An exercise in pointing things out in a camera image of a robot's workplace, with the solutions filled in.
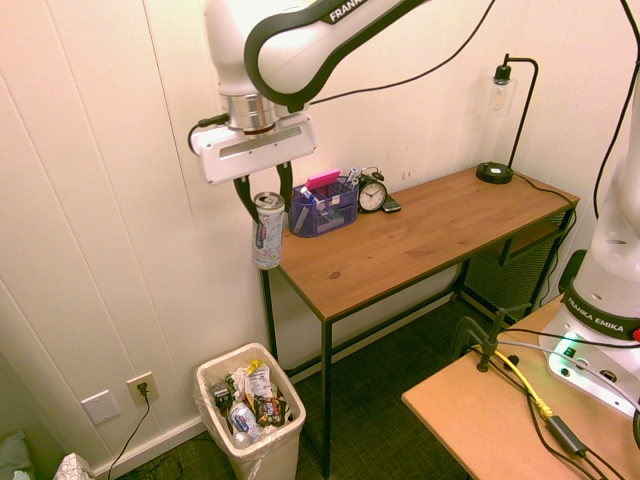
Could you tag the blue mesh desk organizer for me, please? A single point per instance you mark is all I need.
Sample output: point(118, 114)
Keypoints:
point(305, 220)

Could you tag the beige wall outlet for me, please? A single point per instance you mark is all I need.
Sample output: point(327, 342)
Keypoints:
point(142, 389)

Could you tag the black metal desk frame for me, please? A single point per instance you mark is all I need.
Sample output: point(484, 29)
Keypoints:
point(326, 380)

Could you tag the blue white pen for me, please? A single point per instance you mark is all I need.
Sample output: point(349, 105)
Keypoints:
point(307, 194)

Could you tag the white blank wall plate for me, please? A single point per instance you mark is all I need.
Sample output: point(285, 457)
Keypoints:
point(100, 407)

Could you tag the white crumpled snack bag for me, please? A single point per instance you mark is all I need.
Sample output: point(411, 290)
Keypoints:
point(257, 380)

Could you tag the white blue marker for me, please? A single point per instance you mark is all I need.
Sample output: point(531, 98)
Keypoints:
point(353, 176)

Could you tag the black inline adapter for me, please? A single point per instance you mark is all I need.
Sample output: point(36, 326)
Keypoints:
point(567, 435)

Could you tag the dark colourful candy wrapper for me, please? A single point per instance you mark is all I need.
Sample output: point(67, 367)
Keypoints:
point(270, 410)

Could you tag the white floral drink can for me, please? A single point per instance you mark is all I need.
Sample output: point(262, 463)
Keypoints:
point(267, 240)

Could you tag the black twin-bell alarm clock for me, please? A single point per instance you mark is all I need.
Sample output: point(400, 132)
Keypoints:
point(372, 196)

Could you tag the white patterned tissue box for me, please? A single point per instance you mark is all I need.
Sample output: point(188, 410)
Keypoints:
point(72, 467)

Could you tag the black small trash packet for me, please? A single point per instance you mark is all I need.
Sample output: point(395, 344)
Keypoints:
point(222, 395)

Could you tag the black desk lamp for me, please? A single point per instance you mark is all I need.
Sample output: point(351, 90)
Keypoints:
point(495, 172)

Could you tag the clear plastic water bottle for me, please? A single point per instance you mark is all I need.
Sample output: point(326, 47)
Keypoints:
point(242, 420)

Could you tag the beige plastic trash bin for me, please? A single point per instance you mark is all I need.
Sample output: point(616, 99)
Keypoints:
point(280, 450)

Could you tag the pink sticky note pad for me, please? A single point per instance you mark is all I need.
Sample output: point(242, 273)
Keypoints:
point(322, 178)

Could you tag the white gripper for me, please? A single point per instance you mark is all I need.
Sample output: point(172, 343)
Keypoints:
point(250, 155)

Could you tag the black metal table clamp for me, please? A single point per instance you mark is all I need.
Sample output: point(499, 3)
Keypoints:
point(487, 345)

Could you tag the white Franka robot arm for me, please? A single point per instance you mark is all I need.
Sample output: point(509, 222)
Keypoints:
point(280, 50)

